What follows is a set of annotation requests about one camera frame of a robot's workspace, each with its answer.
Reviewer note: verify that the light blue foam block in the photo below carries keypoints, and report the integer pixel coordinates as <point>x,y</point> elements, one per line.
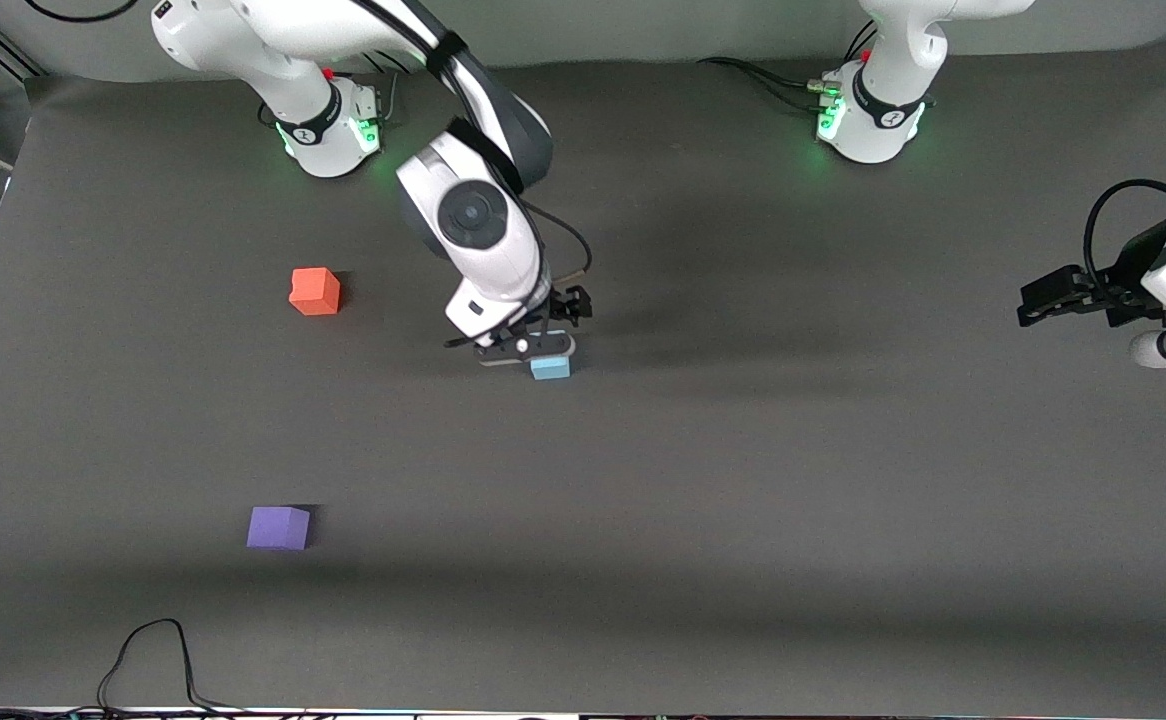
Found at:
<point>550,369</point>

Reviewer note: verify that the dark grey table mat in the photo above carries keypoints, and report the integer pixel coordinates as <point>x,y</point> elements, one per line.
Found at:
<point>743,500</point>

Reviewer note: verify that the orange foam block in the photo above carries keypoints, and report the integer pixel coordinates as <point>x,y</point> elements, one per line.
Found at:
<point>315,292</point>

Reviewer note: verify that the aluminium frame rail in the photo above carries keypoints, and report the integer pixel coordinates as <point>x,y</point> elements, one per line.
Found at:
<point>3,40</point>

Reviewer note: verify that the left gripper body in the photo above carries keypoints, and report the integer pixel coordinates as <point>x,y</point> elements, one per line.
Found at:
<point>1126,276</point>

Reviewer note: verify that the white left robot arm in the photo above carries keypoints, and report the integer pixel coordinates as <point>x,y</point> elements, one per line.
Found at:
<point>878,130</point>

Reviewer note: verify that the purple foam block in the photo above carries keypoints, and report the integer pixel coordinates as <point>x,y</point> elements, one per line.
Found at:
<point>278,528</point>

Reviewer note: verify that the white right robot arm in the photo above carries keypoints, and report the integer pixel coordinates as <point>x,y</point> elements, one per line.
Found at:
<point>473,215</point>

